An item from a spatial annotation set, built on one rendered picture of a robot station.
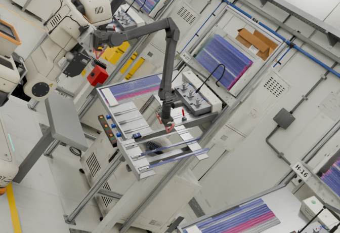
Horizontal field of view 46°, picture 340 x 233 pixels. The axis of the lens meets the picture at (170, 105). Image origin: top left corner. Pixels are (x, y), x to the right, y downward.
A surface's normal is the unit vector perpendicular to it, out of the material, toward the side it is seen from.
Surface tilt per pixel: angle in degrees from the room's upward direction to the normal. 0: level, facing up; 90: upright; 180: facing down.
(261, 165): 89
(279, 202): 45
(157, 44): 90
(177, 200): 90
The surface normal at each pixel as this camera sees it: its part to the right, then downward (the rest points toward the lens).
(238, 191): -0.65, -0.37
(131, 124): 0.00, -0.80
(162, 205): 0.43, 0.54
